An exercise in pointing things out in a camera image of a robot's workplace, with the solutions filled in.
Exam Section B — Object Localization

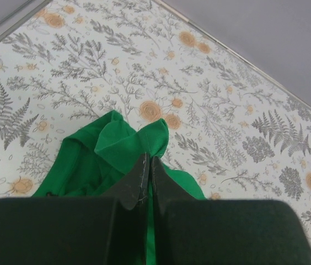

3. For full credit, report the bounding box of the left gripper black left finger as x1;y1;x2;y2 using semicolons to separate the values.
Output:
0;153;149;264

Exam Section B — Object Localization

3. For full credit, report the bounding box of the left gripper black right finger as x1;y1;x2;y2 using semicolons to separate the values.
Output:
151;157;311;264

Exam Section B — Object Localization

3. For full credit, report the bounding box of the green t-shirt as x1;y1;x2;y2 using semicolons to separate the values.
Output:
32;111;206;264

